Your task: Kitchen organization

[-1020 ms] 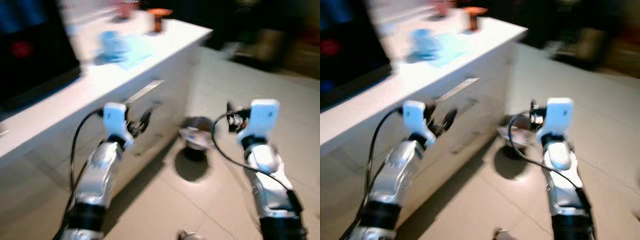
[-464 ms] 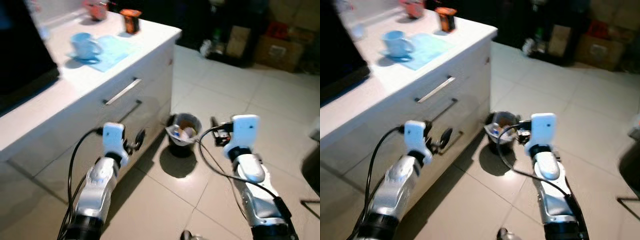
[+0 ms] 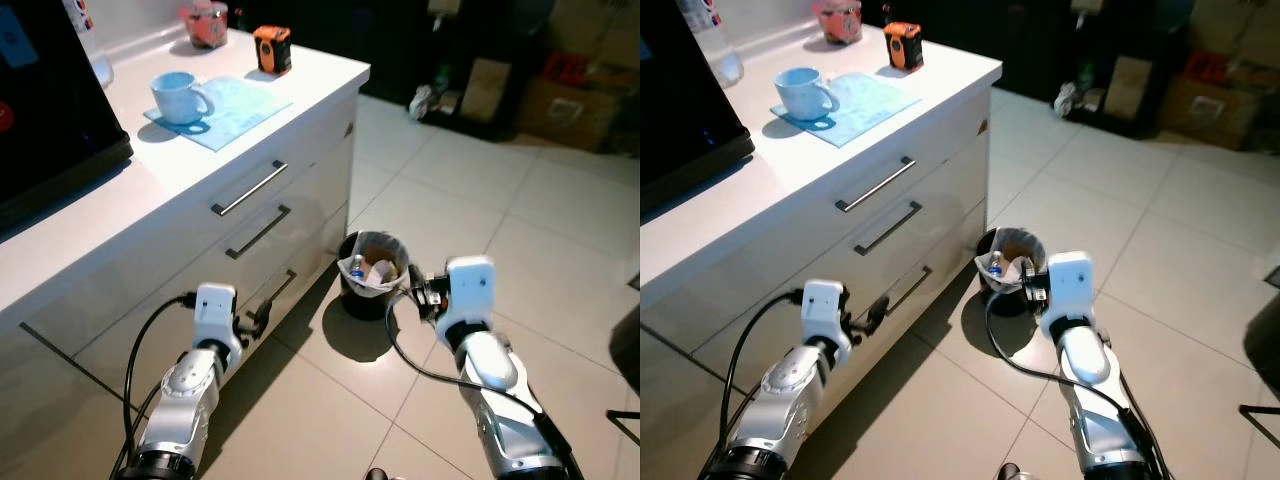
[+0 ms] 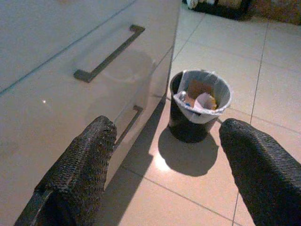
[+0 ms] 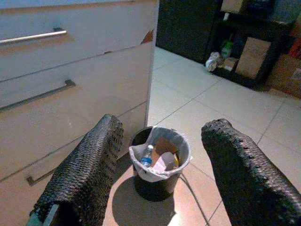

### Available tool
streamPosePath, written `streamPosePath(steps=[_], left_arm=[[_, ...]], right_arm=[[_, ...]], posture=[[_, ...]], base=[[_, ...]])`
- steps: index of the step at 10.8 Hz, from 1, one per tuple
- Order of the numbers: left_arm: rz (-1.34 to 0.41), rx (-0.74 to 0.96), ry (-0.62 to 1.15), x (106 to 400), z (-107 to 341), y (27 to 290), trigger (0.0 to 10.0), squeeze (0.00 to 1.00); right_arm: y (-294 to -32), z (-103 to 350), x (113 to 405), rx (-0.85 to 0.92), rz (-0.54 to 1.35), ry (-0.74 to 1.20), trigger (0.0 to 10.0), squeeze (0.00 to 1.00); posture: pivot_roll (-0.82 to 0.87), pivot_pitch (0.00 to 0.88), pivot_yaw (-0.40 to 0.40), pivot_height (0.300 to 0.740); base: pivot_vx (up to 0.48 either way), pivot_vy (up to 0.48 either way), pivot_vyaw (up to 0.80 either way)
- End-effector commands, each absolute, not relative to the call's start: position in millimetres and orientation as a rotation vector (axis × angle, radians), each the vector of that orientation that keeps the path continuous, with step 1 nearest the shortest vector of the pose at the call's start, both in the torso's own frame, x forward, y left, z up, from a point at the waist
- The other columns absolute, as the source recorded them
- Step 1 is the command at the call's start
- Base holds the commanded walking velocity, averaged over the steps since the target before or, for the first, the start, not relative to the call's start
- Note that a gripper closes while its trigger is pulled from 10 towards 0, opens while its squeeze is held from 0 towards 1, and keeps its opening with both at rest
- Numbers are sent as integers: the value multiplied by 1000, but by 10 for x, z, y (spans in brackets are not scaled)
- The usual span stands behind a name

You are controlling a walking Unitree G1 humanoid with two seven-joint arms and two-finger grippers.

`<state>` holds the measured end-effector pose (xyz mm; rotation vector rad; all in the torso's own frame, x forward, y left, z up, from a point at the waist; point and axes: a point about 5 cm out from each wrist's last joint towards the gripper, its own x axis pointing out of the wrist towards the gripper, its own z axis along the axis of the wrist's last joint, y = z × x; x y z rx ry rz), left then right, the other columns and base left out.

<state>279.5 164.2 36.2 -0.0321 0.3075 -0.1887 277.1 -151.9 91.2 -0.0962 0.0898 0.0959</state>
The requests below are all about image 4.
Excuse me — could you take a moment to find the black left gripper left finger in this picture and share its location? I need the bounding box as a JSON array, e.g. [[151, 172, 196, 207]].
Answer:
[[14, 115, 118, 226]]

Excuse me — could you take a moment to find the yellow wrapper scrap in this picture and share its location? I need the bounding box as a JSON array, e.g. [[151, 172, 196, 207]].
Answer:
[[208, 94, 218, 111]]

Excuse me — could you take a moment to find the white bin liner bag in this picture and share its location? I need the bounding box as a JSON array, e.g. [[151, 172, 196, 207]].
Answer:
[[173, 69, 232, 125]]

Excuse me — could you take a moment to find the black floor tray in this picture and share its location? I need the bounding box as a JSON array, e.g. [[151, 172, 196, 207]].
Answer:
[[182, 0, 253, 21]]

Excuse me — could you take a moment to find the brown cardboard scrap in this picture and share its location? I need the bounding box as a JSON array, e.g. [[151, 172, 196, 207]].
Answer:
[[187, 79, 214, 101]]

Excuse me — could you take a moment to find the white paper scrap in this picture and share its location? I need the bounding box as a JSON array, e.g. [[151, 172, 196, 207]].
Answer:
[[194, 92, 214, 111]]

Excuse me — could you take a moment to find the black waste bin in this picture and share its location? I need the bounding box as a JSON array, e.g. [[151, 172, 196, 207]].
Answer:
[[168, 69, 232, 144]]

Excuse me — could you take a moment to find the white kitchen cabinet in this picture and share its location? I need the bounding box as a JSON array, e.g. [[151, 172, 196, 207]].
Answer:
[[0, 0, 182, 226]]

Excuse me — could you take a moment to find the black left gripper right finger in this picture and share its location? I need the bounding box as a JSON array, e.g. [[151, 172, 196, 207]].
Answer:
[[218, 118, 301, 226]]

